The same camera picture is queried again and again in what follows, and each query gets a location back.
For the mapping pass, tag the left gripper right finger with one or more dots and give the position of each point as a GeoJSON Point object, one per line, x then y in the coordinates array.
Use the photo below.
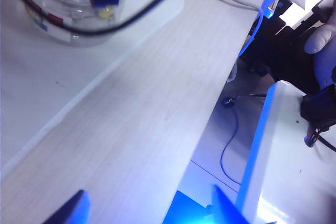
{"type": "Point", "coordinates": [225, 211]}

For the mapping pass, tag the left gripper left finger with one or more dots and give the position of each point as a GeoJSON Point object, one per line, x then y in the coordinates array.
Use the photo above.
{"type": "Point", "coordinates": [71, 211]}

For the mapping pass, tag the round transparent plastic box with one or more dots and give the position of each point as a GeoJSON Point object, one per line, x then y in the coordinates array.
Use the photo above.
{"type": "Point", "coordinates": [52, 3]}

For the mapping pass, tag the white gloved operator hand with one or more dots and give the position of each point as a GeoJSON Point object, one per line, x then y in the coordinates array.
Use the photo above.
{"type": "Point", "coordinates": [325, 61]}

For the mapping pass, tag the white mat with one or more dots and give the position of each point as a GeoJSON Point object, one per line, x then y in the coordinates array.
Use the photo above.
{"type": "Point", "coordinates": [39, 77]}

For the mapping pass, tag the black chair caster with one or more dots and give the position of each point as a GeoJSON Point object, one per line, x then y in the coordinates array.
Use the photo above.
{"type": "Point", "coordinates": [229, 101]}

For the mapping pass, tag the black connector block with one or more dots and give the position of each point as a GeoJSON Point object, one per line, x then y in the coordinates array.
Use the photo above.
{"type": "Point", "coordinates": [317, 108]}

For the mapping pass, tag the person in black clothing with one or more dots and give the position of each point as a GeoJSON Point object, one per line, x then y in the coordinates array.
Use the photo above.
{"type": "Point", "coordinates": [283, 51]}

